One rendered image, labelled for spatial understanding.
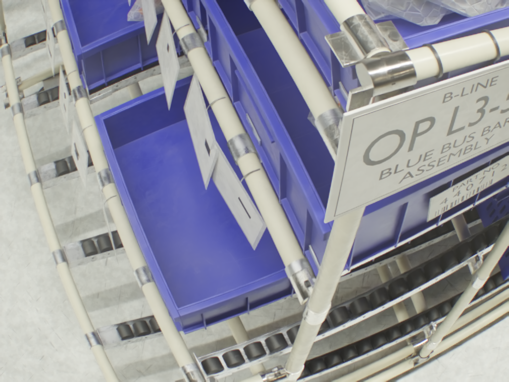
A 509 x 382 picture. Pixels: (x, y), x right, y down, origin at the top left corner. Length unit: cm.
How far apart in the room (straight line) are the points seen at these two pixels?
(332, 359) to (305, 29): 110
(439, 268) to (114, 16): 79
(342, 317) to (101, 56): 61
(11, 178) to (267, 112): 149
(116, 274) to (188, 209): 78
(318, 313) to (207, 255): 41
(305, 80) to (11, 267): 160
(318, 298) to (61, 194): 139
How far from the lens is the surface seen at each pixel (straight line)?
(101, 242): 206
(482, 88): 93
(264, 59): 150
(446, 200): 133
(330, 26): 91
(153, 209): 177
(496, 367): 254
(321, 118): 104
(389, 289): 175
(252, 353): 168
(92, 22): 198
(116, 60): 185
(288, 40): 108
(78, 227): 257
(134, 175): 180
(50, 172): 216
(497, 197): 182
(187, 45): 154
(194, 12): 155
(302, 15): 103
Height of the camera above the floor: 235
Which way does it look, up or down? 65 degrees down
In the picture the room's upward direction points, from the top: 6 degrees clockwise
